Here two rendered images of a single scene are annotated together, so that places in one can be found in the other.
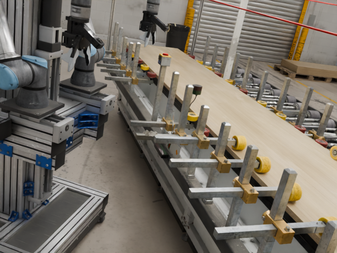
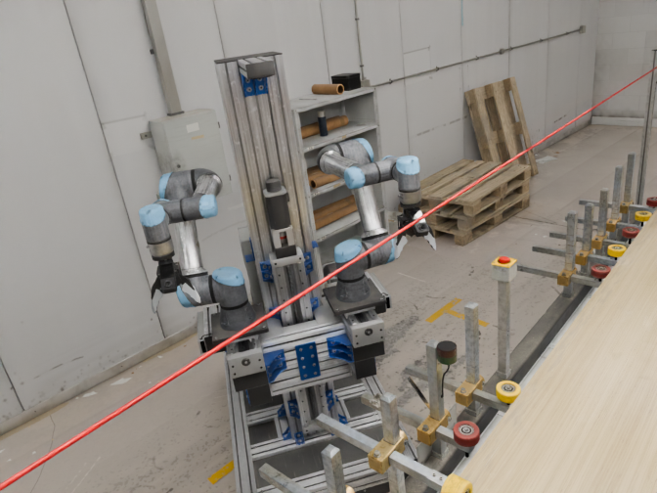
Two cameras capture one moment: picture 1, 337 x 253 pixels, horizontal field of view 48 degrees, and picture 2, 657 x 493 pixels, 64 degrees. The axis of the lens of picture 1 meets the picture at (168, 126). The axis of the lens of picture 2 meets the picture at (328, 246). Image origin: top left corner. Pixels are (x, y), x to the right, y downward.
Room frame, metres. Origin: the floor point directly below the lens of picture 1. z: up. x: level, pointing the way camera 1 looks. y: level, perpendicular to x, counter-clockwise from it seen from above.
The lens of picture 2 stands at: (1.34, -1.23, 2.14)
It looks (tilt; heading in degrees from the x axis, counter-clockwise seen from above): 23 degrees down; 67
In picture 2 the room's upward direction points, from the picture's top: 8 degrees counter-clockwise
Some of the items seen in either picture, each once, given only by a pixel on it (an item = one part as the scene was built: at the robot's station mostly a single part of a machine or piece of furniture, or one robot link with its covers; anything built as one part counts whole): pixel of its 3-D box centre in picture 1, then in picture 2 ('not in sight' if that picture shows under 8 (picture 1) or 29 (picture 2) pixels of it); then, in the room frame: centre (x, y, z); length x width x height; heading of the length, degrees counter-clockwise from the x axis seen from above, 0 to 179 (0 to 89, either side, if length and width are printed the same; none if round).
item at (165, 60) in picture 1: (164, 60); (503, 270); (2.62, 0.11, 1.18); 0.07 x 0.07 x 0.08; 22
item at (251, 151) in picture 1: (239, 195); not in sight; (1.45, -0.36, 0.90); 0.03 x 0.03 x 0.48; 22
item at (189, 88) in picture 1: (182, 122); (436, 402); (2.15, -0.08, 0.93); 0.03 x 0.03 x 0.48; 22
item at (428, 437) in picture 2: (181, 136); (435, 425); (2.13, -0.09, 0.85); 0.13 x 0.06 x 0.05; 22
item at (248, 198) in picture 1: (244, 189); not in sight; (1.43, -0.37, 0.95); 0.13 x 0.06 x 0.05; 22
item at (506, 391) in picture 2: (190, 121); (507, 400); (2.40, -0.14, 0.85); 0.08 x 0.08 x 0.11
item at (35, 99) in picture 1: (32, 93); (236, 310); (1.72, 0.67, 1.09); 0.15 x 0.15 x 0.10
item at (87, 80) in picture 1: (83, 75); (351, 284); (2.20, 0.56, 1.09); 0.15 x 0.15 x 0.10
